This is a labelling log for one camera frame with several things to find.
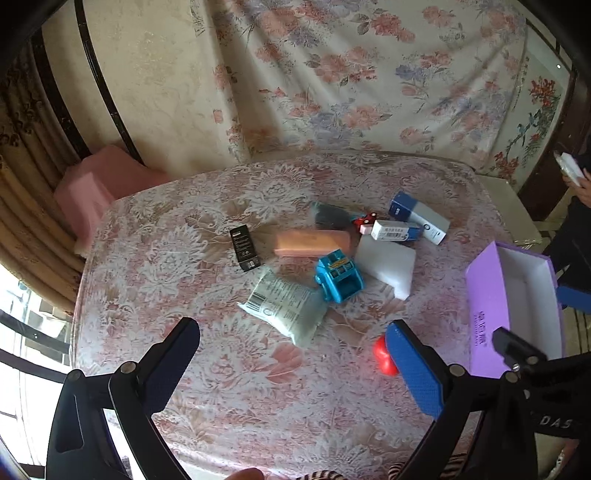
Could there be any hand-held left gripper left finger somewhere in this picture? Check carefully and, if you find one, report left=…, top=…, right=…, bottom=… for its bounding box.
left=46, top=316, right=201, bottom=480

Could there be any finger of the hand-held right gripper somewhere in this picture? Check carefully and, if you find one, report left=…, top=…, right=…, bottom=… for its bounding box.
left=492, top=327, right=548, bottom=370
left=556, top=285, right=591, bottom=312

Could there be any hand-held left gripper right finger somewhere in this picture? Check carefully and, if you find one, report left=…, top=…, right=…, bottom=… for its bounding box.
left=385, top=319, right=541, bottom=480

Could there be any red heart-shaped toy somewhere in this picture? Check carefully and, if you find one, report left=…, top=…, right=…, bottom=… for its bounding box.
left=373, top=335, right=400, bottom=377

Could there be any purple cardboard box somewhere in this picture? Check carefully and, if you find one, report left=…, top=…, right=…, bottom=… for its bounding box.
left=464, top=240, right=565, bottom=379

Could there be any white foam sponge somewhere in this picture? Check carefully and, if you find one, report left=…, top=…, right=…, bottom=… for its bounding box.
left=355, top=234, right=416, bottom=301

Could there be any teal blue packet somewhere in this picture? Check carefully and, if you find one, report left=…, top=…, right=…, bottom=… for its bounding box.
left=315, top=249, right=365, bottom=304

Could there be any wet wipes packet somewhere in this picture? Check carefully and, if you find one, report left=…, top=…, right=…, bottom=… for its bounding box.
left=236, top=268, right=326, bottom=348

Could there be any small black box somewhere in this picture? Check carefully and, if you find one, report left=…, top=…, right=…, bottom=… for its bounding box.
left=229, top=224, right=262, bottom=273

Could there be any small white and blue box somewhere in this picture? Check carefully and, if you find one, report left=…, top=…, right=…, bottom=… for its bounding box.
left=370, top=219, right=423, bottom=243

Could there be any blue and grey box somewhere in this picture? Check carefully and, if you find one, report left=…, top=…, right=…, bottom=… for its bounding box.
left=389, top=191, right=451, bottom=245

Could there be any orange sponge bar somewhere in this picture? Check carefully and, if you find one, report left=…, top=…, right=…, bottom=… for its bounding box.
left=274, top=229, right=352, bottom=258

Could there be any dark clear-wrapped packet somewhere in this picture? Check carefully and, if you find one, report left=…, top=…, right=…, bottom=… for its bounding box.
left=310, top=202, right=356, bottom=232

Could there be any pink floral lace tablecloth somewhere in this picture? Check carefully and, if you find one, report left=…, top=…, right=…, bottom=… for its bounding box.
left=69, top=152, right=546, bottom=467

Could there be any white cabinet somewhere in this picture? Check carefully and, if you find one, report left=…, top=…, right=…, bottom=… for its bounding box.
left=475, top=173, right=543, bottom=252

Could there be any striped clothing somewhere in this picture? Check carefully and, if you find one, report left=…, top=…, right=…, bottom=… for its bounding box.
left=300, top=464, right=435, bottom=480

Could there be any black window railing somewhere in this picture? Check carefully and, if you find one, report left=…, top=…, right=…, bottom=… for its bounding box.
left=0, top=277, right=70, bottom=384

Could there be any painted flower panel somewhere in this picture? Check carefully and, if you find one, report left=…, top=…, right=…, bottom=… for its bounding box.
left=480, top=41, right=573, bottom=185

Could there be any pink stool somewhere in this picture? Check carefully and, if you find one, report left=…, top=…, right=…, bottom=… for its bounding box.
left=53, top=144, right=171, bottom=259

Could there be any beige patterned curtain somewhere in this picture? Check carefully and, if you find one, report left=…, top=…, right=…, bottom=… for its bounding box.
left=0, top=83, right=86, bottom=315

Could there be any black metal bar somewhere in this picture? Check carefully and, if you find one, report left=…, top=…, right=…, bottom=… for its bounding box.
left=76, top=0, right=147, bottom=167

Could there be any floral bed sheet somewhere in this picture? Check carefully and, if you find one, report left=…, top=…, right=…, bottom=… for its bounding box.
left=191, top=0, right=532, bottom=171

